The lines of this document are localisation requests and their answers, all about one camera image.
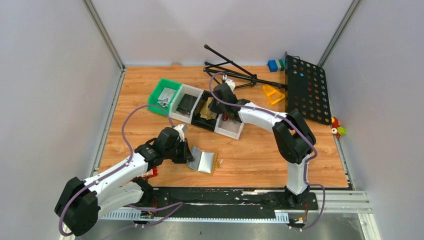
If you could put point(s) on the green plastic bin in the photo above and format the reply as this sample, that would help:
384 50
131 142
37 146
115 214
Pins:
152 100

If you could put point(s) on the yellow leather card holder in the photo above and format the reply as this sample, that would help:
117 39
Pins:
204 162

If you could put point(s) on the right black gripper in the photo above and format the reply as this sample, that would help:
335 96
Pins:
218 106

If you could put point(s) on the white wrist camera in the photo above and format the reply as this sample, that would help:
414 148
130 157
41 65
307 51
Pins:
181 129
229 82

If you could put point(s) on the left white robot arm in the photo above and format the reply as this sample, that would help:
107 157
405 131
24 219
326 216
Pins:
83 202

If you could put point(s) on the black cards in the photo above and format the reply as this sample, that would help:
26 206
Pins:
186 104

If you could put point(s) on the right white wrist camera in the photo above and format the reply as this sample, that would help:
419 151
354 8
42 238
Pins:
229 82

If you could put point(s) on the gold cards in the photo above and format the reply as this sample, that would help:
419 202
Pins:
206 113

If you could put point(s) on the white bin with card holders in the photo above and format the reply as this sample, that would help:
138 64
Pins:
229 128

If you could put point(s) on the yellow plastic triangle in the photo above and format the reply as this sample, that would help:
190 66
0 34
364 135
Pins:
273 95

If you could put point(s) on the black perforated stand tray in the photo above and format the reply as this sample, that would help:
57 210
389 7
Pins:
307 90

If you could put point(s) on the red card holder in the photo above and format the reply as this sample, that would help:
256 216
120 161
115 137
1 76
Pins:
226 117

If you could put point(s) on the red green toy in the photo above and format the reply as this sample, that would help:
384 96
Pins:
336 128

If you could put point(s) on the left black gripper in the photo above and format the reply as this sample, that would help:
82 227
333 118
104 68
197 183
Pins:
183 151

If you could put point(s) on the red white small block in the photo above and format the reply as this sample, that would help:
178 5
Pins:
152 173

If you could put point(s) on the black folded music stand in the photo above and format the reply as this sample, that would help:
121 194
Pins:
242 74

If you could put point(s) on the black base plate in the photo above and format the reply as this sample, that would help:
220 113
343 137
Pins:
227 202

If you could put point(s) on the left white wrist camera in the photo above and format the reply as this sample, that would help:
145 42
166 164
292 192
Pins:
181 129

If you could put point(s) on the silver white cards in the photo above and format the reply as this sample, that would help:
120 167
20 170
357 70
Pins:
166 96

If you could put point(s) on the black plastic bin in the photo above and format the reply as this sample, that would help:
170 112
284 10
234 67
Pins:
200 117

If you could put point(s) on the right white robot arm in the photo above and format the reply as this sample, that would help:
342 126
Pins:
295 140

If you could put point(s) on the blue green toy block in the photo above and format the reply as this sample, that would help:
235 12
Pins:
277 65

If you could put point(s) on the white bin with black cards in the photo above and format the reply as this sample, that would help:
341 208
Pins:
188 90

